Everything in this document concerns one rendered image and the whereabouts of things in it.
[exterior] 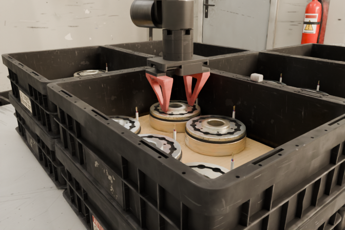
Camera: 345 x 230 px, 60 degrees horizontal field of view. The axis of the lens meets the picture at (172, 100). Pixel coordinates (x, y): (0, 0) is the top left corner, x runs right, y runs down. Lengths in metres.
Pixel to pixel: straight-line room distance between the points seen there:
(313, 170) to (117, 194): 0.23
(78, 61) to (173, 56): 0.50
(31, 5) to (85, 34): 0.78
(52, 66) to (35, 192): 0.42
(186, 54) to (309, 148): 0.29
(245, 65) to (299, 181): 0.53
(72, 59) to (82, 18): 3.25
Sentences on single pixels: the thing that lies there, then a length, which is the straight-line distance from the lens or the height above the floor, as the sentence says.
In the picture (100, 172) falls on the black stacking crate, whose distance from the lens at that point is 0.41.
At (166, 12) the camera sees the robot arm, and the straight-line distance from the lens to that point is 0.53.
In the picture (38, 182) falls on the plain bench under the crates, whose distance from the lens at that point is 0.71.
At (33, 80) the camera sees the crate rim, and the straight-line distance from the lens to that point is 0.62.
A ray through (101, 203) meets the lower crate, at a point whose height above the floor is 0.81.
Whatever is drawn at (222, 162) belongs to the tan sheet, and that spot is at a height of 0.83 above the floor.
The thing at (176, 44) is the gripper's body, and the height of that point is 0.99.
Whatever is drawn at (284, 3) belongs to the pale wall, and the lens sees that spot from 3.67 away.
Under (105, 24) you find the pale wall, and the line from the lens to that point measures 4.43.
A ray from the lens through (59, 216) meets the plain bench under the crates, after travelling 0.60.
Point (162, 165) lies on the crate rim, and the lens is 0.26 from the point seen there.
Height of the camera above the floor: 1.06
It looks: 18 degrees down
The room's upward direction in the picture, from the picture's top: straight up
